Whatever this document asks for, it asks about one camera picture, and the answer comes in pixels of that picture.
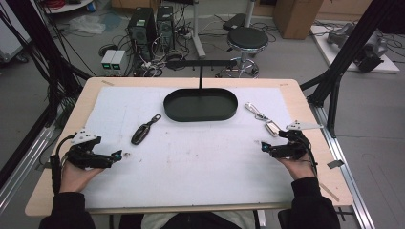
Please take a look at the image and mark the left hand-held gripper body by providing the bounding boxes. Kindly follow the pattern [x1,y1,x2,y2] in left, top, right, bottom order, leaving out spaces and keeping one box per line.
[65,128,114,170]

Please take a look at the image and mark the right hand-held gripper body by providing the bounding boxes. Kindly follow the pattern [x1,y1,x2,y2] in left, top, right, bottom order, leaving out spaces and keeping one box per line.
[274,119,325,161]

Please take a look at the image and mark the silver car key with carabiner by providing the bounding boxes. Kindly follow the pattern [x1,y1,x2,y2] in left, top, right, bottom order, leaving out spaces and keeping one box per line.
[244,102,282,138]

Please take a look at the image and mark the black car key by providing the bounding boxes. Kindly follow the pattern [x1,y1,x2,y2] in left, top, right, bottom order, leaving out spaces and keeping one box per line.
[130,114,162,146]

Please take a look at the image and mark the black oval tray with stand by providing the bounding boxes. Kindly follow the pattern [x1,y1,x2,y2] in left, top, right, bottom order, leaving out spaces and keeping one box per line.
[162,59,239,123]

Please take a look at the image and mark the person's right hand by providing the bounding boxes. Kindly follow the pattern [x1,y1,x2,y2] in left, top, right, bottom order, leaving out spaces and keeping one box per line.
[278,155,318,182]

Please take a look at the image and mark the person's left hand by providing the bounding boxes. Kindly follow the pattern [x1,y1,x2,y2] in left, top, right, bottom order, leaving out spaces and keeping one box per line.
[59,161,106,194]

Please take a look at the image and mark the grey tape piece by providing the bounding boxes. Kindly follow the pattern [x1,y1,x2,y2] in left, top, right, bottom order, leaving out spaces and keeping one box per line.
[327,159,346,170]

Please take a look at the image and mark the brown tape strip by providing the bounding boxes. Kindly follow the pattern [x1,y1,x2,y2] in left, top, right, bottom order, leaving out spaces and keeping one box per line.
[319,182,341,203]

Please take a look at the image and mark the white bench power supply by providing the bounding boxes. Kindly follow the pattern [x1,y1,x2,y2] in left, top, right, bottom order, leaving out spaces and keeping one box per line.
[110,50,127,76]
[100,49,117,76]

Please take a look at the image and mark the person's torso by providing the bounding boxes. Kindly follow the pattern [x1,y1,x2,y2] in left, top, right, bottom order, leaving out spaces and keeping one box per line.
[118,210,266,229]

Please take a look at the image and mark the white floor board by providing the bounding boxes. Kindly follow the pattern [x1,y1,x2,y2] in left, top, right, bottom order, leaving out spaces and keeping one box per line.
[309,24,401,75]

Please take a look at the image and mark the black round stool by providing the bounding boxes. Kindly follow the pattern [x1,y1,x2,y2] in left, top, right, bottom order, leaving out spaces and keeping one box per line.
[226,26,270,79]

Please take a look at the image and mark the large black computer tower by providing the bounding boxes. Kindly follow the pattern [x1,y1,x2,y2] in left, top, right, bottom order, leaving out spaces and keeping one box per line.
[127,7,158,62]

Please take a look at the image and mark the grey robot parts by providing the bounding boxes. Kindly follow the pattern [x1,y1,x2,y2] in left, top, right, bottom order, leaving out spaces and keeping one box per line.
[327,23,389,73]

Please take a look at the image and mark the black flat footrest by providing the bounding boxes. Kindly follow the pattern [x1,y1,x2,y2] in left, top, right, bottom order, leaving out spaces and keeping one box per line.
[222,12,248,31]

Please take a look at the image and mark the white metal stand leg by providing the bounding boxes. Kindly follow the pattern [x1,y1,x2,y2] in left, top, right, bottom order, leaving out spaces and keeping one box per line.
[190,0,207,60]

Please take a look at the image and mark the clear plastic bag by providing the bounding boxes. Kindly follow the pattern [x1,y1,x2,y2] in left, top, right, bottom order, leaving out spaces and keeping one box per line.
[67,14,107,35]

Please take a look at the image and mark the cardboard box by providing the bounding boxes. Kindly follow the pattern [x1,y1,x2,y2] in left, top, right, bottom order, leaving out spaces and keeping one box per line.
[272,0,325,41]

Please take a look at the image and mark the slim black computer tower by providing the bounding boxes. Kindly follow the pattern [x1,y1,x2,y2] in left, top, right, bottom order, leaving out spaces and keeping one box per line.
[156,5,176,52]

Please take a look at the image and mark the round white table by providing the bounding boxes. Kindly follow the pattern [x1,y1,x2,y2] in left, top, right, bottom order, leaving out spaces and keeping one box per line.
[40,0,96,14]

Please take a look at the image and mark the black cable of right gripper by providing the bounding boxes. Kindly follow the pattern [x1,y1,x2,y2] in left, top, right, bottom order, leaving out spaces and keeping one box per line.
[301,135,320,178]

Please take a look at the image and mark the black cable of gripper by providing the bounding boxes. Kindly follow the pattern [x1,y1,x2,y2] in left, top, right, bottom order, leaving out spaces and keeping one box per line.
[49,135,76,196]
[301,135,320,178]

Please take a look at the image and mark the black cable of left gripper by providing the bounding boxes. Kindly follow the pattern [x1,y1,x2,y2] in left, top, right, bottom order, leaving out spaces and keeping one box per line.
[49,135,76,196]

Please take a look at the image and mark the aluminium rail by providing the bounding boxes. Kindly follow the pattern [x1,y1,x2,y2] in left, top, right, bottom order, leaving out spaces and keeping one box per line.
[0,124,57,212]
[309,102,377,229]

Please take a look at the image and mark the tangle of floor cables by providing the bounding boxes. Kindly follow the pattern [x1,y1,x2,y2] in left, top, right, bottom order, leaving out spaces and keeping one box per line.
[133,25,196,78]

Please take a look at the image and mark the black metal frame post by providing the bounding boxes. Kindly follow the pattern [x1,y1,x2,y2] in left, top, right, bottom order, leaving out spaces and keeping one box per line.
[5,0,94,129]
[300,0,399,138]

